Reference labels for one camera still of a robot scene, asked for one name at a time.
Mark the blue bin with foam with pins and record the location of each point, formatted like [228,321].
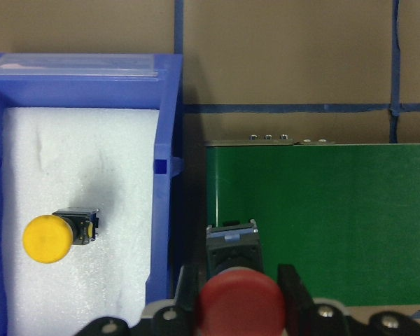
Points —
[125,81]

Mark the green conveyor belt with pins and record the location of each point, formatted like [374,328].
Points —
[347,217]

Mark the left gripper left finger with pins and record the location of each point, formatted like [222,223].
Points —
[186,296]

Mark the red push button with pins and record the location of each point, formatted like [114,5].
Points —
[238,298]

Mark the yellow push button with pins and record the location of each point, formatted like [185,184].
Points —
[49,238]

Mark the white foam pad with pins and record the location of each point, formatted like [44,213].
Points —
[91,169]

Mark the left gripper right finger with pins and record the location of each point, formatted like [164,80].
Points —
[298,301]

